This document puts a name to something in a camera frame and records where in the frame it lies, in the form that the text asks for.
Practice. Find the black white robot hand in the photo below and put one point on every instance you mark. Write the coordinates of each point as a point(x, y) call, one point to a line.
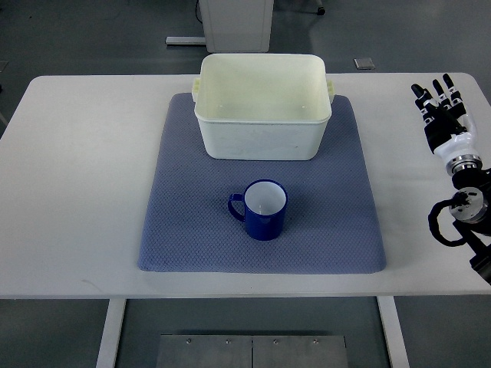
point(450, 130)

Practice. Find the blue mug white inside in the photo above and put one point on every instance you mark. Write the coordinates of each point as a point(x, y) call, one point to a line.
point(261, 208)

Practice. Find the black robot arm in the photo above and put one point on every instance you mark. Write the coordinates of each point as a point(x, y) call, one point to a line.
point(470, 208)

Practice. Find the cream plastic box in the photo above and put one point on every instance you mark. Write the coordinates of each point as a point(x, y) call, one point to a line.
point(262, 106)

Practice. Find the small grey floor plate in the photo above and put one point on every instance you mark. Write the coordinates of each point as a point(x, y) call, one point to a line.
point(364, 64)

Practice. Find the blue textured mat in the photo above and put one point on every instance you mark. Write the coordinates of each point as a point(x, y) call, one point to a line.
point(331, 224)

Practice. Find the right white table leg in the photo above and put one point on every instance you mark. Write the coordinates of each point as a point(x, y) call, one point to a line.
point(393, 336)

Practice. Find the white table leg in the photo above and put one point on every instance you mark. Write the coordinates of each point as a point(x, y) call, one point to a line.
point(393, 336)
point(107, 355)

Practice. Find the white cabinet in background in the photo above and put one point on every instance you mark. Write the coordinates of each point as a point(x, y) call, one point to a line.
point(237, 26)

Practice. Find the grey metal floor bar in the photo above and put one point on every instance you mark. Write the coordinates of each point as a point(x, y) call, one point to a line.
point(185, 41)

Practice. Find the grey metal floor plate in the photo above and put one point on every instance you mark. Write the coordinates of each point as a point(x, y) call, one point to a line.
point(251, 351)

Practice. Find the left white table leg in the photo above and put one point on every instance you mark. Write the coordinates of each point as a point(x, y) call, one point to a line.
point(107, 355)

